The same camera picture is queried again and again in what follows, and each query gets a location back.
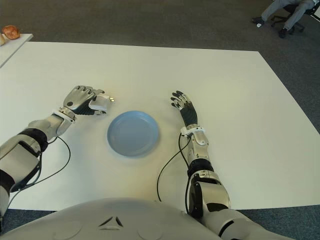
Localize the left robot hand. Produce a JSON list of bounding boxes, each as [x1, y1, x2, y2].
[[62, 85, 108, 118]]

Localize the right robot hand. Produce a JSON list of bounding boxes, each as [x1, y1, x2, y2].
[[169, 90, 198, 127]]

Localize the white charger plug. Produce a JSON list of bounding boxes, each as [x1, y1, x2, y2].
[[88, 93, 117, 112]]

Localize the blue plastic plate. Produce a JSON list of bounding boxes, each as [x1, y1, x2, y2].
[[107, 110, 160, 159]]

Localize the white side table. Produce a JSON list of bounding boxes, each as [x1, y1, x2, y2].
[[0, 33, 34, 68]]

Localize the reddish brown bread roll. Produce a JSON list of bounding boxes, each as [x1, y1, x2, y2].
[[1, 24, 21, 40]]

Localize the grey robot torso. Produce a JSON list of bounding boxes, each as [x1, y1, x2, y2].
[[0, 197, 221, 240]]

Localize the black office chair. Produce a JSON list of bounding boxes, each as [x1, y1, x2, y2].
[[271, 0, 320, 33]]

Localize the seated person grey trousers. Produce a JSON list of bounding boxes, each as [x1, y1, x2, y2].
[[252, 0, 317, 38]]

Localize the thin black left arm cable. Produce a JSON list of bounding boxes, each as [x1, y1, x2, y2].
[[11, 153, 43, 192], [8, 136, 71, 193]]

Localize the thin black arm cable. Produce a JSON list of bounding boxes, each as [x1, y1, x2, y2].
[[8, 136, 71, 193], [11, 153, 43, 192], [181, 138, 193, 215], [156, 132, 192, 202]]

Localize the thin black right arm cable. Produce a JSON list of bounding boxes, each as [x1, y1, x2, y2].
[[181, 138, 193, 215], [156, 132, 192, 202]]

